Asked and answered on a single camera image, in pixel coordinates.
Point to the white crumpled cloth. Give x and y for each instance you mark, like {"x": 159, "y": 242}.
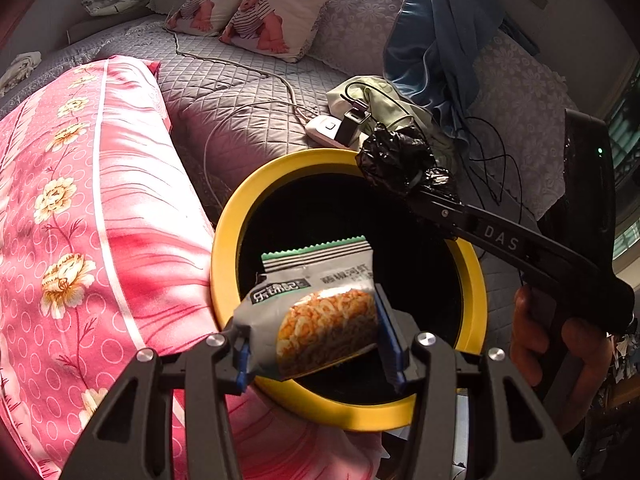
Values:
{"x": 22, "y": 67}

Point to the blue clothing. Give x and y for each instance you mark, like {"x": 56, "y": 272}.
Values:
{"x": 425, "y": 60}

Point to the black charger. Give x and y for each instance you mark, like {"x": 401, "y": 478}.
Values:
{"x": 350, "y": 127}

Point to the person's right hand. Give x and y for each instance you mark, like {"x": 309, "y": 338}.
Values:
{"x": 530, "y": 340}

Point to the grey snack packet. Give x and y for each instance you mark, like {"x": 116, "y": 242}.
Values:
{"x": 320, "y": 320}

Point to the white power strip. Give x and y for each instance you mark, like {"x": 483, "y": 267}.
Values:
{"x": 322, "y": 127}

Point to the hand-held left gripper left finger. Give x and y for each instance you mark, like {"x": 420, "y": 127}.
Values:
{"x": 242, "y": 365}

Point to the pink floral blanket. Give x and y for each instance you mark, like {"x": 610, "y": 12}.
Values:
{"x": 100, "y": 240}

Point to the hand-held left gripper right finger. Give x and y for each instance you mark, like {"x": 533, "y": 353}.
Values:
{"x": 397, "y": 360}

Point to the grey quilted sofa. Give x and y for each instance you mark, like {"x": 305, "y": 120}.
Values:
{"x": 240, "y": 95}

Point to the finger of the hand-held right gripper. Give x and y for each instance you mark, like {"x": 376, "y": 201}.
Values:
{"x": 445, "y": 212}

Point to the black plastic bag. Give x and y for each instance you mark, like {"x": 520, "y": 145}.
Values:
{"x": 395, "y": 155}

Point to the yellow rimmed trash bin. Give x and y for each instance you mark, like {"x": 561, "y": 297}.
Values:
{"x": 224, "y": 270}

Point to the green cloth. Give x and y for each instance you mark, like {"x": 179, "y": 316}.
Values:
{"x": 360, "y": 85}

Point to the baby print pillow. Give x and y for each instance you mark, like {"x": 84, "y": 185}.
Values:
{"x": 200, "y": 5}
{"x": 270, "y": 15}

